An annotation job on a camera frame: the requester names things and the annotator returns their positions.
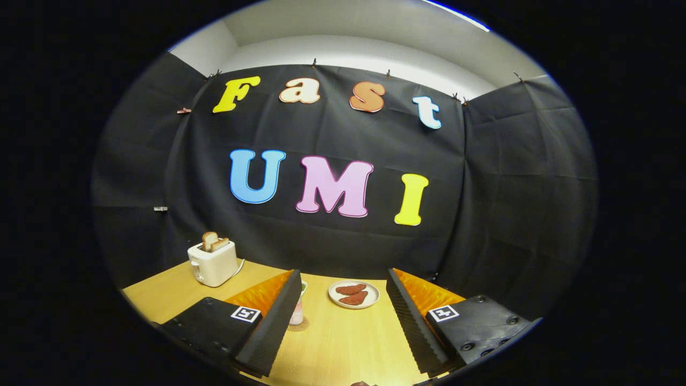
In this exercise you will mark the white round plate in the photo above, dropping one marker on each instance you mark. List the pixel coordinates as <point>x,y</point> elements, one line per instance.
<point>373,300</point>

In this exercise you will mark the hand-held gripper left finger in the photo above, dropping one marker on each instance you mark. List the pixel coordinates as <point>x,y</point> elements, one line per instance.
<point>273,327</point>

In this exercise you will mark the red meat slice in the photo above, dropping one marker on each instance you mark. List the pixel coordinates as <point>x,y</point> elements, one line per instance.
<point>351,289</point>
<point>353,298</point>

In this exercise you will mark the clear juice bottle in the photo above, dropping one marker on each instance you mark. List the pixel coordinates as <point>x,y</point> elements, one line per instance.
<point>296,313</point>

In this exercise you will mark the toast slice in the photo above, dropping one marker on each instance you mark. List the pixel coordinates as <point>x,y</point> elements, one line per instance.
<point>208,240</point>
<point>221,244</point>

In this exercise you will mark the cream toaster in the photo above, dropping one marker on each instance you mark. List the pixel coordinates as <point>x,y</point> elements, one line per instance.
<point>214,265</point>

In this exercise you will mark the wooden table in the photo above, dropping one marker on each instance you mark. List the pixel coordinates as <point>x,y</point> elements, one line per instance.
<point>332,348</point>

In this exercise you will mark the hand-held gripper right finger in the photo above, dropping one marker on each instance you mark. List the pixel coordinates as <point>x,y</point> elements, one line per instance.
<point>415,327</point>

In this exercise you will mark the round cork coaster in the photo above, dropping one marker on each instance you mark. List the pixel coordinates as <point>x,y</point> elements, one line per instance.
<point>301,327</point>

